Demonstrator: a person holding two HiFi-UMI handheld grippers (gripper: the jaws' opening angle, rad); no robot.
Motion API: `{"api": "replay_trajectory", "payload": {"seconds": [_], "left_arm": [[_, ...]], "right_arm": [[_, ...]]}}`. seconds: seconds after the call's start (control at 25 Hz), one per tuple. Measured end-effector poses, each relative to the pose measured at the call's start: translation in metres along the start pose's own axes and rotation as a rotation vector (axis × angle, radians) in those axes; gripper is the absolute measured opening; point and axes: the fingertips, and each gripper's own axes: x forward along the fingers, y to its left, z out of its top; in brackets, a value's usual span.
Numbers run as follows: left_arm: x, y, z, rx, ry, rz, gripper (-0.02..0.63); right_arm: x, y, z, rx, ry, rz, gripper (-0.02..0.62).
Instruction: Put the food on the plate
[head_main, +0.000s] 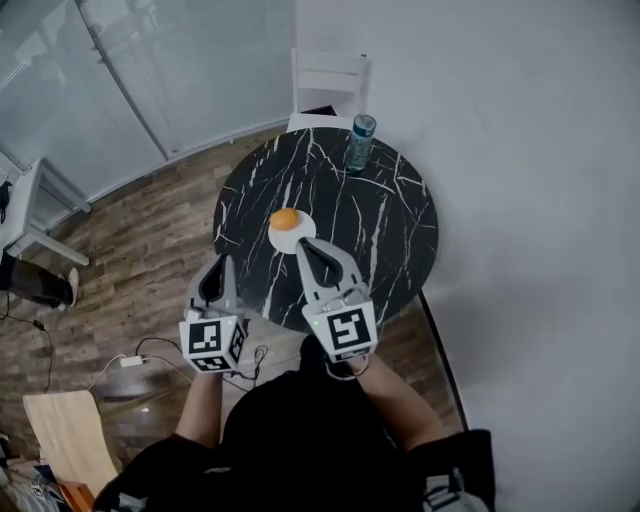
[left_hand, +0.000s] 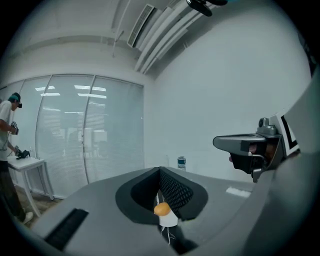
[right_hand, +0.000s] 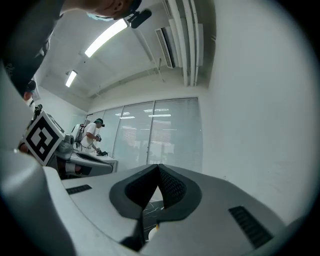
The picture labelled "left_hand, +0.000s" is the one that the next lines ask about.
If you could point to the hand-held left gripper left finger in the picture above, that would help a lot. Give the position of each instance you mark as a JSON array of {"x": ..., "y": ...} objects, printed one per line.
[{"x": 100, "y": 220}]

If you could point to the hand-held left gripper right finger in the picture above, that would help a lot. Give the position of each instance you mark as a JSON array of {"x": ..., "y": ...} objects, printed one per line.
[{"x": 220, "y": 207}]

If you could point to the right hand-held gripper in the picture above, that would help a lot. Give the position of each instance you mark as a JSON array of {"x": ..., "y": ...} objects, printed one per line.
[{"x": 276, "y": 135}]

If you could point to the white plate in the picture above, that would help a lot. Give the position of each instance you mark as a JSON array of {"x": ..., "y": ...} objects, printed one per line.
[{"x": 170, "y": 220}]

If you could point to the orange egg-shaped object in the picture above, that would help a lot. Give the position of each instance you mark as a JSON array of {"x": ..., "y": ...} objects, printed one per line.
[{"x": 162, "y": 209}]

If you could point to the clear water bottle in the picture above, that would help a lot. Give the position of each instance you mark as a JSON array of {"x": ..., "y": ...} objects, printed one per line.
[{"x": 181, "y": 163}]

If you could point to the frosted glass partition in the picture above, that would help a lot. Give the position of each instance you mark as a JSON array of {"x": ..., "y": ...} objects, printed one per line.
[{"x": 75, "y": 137}]

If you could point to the white table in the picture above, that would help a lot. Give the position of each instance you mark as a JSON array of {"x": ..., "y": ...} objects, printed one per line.
[{"x": 27, "y": 163}]

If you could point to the black object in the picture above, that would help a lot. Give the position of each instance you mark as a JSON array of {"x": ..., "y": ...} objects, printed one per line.
[{"x": 23, "y": 154}]

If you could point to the white ceiling light tracks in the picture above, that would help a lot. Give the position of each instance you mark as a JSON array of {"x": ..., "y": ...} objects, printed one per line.
[{"x": 162, "y": 40}]

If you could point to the ceiling air vent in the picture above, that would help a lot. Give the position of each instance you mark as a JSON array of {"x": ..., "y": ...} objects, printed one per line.
[{"x": 141, "y": 25}]

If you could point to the black head camera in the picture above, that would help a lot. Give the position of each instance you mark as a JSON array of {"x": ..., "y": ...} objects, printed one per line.
[{"x": 200, "y": 6}]

